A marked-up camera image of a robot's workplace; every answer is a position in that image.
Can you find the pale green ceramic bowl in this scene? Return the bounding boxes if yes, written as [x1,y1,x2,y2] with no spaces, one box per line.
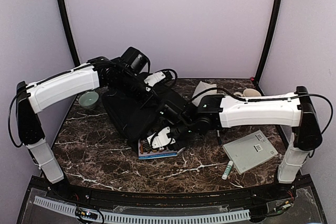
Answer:
[78,91,99,110]

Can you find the grey shrink-wrapped notebook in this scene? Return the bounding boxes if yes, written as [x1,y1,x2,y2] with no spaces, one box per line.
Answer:
[223,130,278,175]

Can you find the right black frame post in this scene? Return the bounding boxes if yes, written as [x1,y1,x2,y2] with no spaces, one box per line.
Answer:
[251,0,281,87]

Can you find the black student backpack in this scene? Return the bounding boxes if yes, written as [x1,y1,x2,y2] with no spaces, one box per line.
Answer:
[101,71,188,143]

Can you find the black frame post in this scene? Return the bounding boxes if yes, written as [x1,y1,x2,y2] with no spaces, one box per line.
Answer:
[251,0,281,87]
[57,0,80,67]

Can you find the green white glue stick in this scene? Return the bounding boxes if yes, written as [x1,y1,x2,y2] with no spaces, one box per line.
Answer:
[222,161,234,180]

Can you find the white tissue paper bag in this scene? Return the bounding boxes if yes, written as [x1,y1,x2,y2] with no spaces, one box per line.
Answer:
[192,81,217,99]

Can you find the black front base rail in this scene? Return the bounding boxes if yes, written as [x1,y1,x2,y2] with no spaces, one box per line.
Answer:
[28,174,313,210]

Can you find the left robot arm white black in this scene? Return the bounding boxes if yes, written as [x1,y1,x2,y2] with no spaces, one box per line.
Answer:
[9,47,177,201]

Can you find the dog picture book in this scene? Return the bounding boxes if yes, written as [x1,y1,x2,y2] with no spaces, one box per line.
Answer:
[138,140,185,160]

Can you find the cream patterned mug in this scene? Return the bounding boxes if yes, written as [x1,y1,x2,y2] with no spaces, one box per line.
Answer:
[234,88,261,98]

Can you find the black marker blue cap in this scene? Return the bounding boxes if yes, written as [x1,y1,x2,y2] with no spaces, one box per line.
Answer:
[216,130,222,145]

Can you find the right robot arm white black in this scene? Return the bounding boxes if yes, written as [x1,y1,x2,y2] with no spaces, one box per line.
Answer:
[179,86,325,200]

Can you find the white slotted cable duct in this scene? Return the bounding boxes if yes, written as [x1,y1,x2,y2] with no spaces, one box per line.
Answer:
[33,196,251,223]

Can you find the left black frame post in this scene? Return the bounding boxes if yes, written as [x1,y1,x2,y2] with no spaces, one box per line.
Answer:
[57,0,80,67]

